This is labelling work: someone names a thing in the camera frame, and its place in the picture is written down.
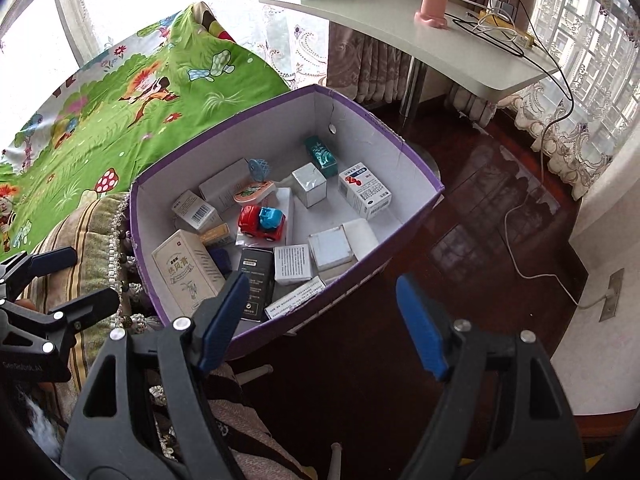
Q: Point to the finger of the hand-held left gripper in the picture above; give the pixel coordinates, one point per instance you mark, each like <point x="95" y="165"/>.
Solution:
<point x="85" y="312"/>
<point x="50" y="260"/>

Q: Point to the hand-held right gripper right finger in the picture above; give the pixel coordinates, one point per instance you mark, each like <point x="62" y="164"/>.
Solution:
<point x="422" y="325"/>

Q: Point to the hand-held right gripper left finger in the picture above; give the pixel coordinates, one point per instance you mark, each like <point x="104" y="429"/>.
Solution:
<point x="222" y="320"/>

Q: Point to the dark blue box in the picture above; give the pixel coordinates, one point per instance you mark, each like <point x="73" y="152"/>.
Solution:
<point x="220" y="259"/>

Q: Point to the large cream box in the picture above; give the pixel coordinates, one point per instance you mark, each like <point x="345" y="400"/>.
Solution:
<point x="185" y="270"/>

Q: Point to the small white printed box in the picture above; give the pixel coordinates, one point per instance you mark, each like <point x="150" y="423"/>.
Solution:
<point x="295" y="297"/>

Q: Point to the tan box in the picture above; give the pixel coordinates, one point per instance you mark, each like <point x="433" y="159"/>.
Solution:
<point x="217" y="235"/>

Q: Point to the white box black text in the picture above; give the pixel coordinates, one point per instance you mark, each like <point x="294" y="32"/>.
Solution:
<point x="292" y="265"/>

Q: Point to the red toy car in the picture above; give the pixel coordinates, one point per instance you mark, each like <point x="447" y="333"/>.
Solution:
<point x="260" y="222"/>

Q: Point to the white box with barcode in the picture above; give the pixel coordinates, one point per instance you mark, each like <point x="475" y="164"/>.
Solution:
<point x="195" y="210"/>

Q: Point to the small white cube box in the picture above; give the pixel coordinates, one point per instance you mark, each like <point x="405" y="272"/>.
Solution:
<point x="330" y="247"/>

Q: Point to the orange oval toy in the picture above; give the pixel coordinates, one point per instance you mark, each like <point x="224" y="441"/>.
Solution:
<point x="255" y="192"/>

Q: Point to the white medicine box red label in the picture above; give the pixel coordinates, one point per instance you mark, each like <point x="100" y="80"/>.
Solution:
<point x="365" y="190"/>

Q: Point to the teal hair brush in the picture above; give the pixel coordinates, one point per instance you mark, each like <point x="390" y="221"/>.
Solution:
<point x="259" y="169"/>

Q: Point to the silver box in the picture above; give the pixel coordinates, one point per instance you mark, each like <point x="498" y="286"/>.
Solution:
<point x="309" y="185"/>

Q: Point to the teal glitter box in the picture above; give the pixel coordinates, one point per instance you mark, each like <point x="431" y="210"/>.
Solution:
<point x="321" y="155"/>

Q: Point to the purple cardboard box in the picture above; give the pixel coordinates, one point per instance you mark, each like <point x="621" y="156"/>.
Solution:
<point x="360" y="130"/>

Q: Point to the striped beige towel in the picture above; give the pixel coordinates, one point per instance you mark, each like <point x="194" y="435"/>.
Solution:
<point x="90" y="240"/>

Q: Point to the green cartoon printed blanket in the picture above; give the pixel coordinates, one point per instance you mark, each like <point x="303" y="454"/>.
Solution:
<point x="100" y="135"/>

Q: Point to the white lace curtain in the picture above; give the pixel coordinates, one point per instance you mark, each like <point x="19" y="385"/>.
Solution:
<point x="575" y="110"/>

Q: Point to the white curved desk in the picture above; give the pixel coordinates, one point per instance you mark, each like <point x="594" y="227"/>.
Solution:
<point x="400" y="40"/>

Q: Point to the yellow power strip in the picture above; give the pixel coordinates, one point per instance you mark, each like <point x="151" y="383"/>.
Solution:
<point x="505" y="27"/>

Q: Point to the wall outlet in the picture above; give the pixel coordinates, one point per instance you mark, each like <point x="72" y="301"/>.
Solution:
<point x="612" y="295"/>

